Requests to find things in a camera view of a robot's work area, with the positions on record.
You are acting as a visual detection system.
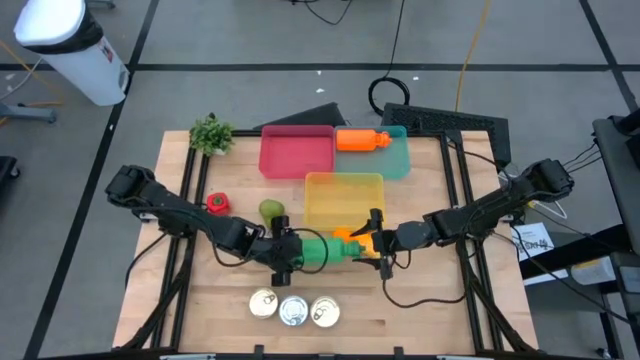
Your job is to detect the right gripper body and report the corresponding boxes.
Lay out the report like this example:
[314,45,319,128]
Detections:
[372,227,404,264]

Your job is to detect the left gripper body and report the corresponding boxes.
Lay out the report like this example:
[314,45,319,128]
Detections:
[259,233,305,274]

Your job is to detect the green toy pear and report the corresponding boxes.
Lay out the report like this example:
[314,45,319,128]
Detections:
[258,198,287,231]

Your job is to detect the gold-lid blue label can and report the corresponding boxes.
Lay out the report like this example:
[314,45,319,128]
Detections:
[248,288,280,320]

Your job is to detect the toy orange fruit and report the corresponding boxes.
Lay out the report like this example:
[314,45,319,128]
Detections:
[332,227,362,245]

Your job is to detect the green Van Camp's tuna can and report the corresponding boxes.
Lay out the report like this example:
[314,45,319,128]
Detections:
[278,294,310,328]

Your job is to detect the green toy bottle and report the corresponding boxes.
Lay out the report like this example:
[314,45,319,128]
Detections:
[301,237,367,267]

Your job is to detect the blue Wild Planet tuna can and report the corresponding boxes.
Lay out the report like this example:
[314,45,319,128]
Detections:
[309,295,342,329]

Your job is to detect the red toy bell pepper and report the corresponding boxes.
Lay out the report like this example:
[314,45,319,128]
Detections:
[206,192,232,217]

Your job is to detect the orange toy bottle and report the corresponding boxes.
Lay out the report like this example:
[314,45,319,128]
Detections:
[335,128,394,153]

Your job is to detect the yellow translucent plastic bin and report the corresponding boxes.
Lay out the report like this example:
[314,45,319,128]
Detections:
[303,171,387,233]

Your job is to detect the teal plastic bin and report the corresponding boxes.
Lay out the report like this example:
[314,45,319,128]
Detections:
[332,124,412,181]

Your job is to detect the red plastic bin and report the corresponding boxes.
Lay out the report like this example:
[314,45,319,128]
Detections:
[258,124,337,180]

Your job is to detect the black flat panel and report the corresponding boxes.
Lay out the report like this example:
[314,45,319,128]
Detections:
[252,101,347,132]

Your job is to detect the small potted green plant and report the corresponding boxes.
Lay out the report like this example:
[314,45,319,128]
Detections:
[188,112,236,157]

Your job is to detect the black perforated panel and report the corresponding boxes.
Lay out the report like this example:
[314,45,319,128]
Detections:
[380,102,512,171]

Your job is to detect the white printed paper sheet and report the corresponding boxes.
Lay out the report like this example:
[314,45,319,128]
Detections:
[510,222,556,262]

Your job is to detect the white box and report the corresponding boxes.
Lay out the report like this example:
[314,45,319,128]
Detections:
[569,254,617,286]

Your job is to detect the grey side table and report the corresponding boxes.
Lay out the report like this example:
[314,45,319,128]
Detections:
[592,107,640,236]

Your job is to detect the white trash can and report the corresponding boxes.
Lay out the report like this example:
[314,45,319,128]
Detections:
[13,0,131,107]

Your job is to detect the grey stand base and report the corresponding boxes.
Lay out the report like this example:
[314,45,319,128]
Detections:
[0,102,58,125]

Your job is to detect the black caster base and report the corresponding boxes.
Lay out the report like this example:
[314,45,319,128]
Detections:
[0,155,21,181]

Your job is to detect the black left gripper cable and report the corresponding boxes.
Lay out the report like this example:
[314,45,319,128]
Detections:
[209,227,331,275]

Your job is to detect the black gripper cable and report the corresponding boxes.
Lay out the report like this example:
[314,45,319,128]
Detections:
[209,227,331,275]
[382,252,469,309]

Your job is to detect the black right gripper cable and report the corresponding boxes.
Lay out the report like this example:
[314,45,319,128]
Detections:
[382,252,469,309]

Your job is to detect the black aluminium table frame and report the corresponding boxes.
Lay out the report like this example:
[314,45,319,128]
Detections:
[119,128,539,360]

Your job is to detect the black hanging coiled cable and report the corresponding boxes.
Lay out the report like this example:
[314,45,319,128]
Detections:
[367,0,411,117]

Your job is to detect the yellow hanging cable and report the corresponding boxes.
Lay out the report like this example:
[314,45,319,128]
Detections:
[453,0,494,112]

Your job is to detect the black floor cable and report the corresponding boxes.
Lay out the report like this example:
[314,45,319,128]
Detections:
[289,0,354,26]

